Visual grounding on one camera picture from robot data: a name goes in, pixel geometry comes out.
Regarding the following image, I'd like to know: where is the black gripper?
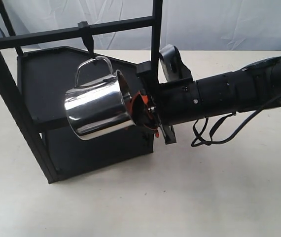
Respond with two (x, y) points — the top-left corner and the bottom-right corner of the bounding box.
(130, 81), (197, 145)

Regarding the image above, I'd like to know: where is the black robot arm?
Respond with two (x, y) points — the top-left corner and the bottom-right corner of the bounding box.
(127, 44), (281, 144)

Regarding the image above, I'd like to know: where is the black metal rack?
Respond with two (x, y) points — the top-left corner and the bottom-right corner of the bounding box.
(0, 0), (163, 183)

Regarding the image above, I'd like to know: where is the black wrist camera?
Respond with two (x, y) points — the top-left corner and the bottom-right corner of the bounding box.
(159, 44), (192, 82)

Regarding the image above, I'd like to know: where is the white backdrop cloth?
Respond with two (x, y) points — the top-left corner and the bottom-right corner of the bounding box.
(4, 0), (281, 51)

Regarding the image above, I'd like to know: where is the shiny steel mug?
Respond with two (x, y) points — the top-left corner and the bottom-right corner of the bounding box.
(64, 56), (135, 141)

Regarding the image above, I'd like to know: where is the black hook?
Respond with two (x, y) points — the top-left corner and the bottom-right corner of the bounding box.
(78, 21), (95, 58)

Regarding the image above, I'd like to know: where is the black cable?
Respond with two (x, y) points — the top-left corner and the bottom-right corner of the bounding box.
(191, 93), (281, 148)

